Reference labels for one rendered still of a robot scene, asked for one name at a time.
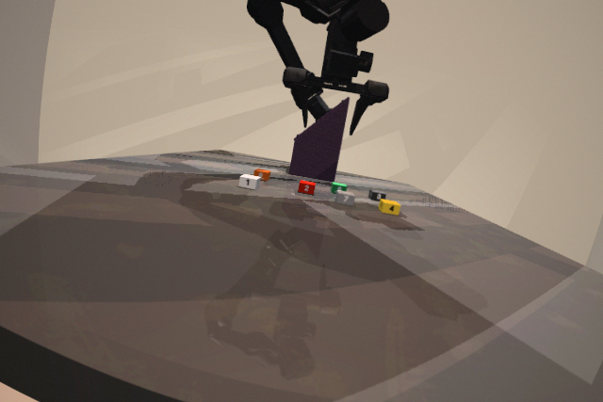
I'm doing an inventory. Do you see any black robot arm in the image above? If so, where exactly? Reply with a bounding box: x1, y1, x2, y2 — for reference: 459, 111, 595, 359
247, 0, 389, 121

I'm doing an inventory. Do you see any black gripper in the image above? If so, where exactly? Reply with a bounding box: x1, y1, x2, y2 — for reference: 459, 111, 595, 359
283, 67, 390, 136

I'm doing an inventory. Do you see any red block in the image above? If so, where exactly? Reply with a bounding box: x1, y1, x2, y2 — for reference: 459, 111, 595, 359
298, 180, 316, 195

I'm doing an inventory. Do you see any orange block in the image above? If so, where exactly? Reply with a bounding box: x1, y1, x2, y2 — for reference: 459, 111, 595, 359
253, 169, 270, 181

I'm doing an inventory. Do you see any green block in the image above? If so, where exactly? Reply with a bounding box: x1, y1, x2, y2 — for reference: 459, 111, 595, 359
331, 182, 348, 193

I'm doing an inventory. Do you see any yellow block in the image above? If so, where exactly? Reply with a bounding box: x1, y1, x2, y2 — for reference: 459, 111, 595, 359
379, 199, 400, 215

